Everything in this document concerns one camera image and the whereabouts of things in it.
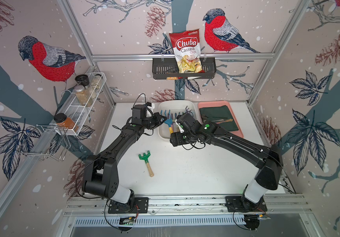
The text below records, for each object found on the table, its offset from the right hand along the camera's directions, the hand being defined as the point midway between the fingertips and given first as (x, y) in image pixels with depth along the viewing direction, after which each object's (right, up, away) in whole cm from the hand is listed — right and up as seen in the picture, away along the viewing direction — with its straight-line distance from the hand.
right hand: (175, 139), depth 77 cm
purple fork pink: (+10, +15, +33) cm, 38 cm away
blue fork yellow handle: (-4, +9, +10) cm, 14 cm away
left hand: (-3, +13, +5) cm, 14 cm away
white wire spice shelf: (-53, +15, -2) cm, 55 cm away
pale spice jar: (-47, +33, +8) cm, 58 cm away
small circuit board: (-23, -39, -7) cm, 46 cm away
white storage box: (-4, +18, +41) cm, 45 cm away
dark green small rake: (-19, -14, +13) cm, 26 cm away
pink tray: (+45, 0, +25) cm, 51 cm away
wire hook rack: (-52, +3, -19) cm, 55 cm away
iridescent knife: (+41, +9, +31) cm, 52 cm away
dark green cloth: (+37, +15, +37) cm, 55 cm away
